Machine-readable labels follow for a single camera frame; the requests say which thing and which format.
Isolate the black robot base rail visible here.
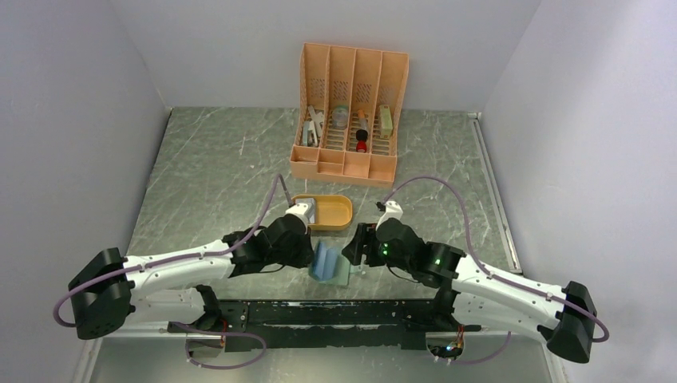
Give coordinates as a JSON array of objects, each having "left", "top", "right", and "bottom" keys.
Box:
[{"left": 188, "top": 298, "right": 481, "bottom": 352}]

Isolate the pale green eraser box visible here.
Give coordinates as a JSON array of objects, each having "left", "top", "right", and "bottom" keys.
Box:
[{"left": 378, "top": 105, "right": 394, "bottom": 140}]

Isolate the orange desk file organizer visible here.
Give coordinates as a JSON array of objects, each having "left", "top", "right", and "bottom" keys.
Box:
[{"left": 290, "top": 42, "right": 410, "bottom": 188}]

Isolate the yellow oval tray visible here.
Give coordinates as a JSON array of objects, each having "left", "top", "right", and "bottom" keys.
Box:
[{"left": 292, "top": 194, "right": 353, "bottom": 231}]

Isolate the mint green card holder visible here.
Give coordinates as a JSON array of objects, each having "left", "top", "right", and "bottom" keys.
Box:
[{"left": 307, "top": 241, "right": 351, "bottom": 286}]

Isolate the grey stapler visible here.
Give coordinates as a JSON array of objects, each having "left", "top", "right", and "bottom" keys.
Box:
[{"left": 298, "top": 105, "right": 325, "bottom": 148}]

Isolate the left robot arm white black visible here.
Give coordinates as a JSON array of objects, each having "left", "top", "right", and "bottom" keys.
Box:
[{"left": 68, "top": 214, "right": 314, "bottom": 340}]

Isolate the clear tape roll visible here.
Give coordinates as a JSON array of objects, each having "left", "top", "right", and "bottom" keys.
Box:
[{"left": 331, "top": 105, "right": 350, "bottom": 130}]

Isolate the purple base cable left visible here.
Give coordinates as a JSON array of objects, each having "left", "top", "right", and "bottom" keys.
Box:
[{"left": 184, "top": 330, "right": 270, "bottom": 370}]

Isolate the aluminium table edge rail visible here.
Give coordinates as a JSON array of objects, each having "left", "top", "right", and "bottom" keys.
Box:
[{"left": 468, "top": 111, "right": 554, "bottom": 339}]

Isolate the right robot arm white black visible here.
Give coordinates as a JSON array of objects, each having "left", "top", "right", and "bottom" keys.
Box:
[{"left": 342, "top": 219, "right": 597, "bottom": 364}]

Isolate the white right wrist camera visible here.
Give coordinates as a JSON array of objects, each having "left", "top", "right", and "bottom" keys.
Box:
[{"left": 377, "top": 200, "right": 403, "bottom": 227}]

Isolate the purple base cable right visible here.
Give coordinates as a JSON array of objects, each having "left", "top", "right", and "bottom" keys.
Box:
[{"left": 430, "top": 330, "right": 514, "bottom": 367}]

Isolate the red black marker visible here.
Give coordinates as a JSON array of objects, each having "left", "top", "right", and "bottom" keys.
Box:
[{"left": 355, "top": 109, "right": 369, "bottom": 153}]

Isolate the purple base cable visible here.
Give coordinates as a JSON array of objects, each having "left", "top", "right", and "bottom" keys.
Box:
[
  {"left": 184, "top": 330, "right": 270, "bottom": 370},
  {"left": 430, "top": 330, "right": 514, "bottom": 367}
]

